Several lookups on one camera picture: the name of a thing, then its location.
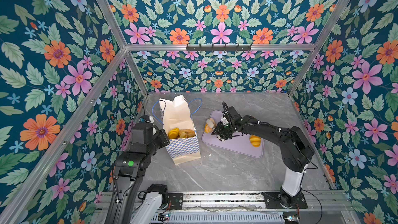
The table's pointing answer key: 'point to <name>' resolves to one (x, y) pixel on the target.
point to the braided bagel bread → (186, 133)
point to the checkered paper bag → (176, 114)
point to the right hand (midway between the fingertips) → (212, 132)
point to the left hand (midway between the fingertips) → (168, 129)
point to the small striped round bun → (255, 140)
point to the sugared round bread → (207, 129)
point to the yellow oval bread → (173, 133)
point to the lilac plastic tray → (241, 143)
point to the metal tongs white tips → (212, 123)
